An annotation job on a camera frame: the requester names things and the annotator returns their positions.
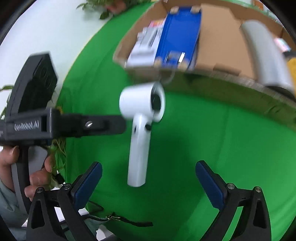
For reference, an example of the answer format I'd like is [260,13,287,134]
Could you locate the white hair dryer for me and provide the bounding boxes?
[119,82,166,187]

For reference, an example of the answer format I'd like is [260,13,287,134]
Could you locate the silver metal can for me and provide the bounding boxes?
[239,19,296,95]

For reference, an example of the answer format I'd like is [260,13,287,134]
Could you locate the person's left hand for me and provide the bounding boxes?
[0,146,55,197]

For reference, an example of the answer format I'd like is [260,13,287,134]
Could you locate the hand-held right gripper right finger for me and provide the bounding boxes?
[195,160,271,241]

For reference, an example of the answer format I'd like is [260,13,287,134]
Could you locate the yellow label jar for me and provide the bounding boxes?
[285,52,296,93]

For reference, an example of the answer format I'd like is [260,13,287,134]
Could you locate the large leafy green plant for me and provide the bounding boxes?
[0,85,67,193]

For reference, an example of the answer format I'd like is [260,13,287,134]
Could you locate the colourful cartoon puzzle box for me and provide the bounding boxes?
[127,19,166,68]

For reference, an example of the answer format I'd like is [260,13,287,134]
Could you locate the potted plant in pink pot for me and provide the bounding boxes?
[76,0,158,20]

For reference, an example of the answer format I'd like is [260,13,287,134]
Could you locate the cardboard box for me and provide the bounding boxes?
[113,0,296,102]

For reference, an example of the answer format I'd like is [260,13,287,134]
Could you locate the person's left forearm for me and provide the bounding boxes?
[0,179,29,234]

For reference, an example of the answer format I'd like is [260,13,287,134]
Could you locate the person's grey jacket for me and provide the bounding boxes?
[53,202,153,241]

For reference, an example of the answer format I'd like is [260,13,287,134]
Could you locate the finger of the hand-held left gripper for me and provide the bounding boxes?
[59,113,127,139]

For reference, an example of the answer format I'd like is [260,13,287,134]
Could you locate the blue rectangular box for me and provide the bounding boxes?
[155,6,202,71]

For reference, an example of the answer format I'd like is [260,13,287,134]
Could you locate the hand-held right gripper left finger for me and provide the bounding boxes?
[26,161,103,241]

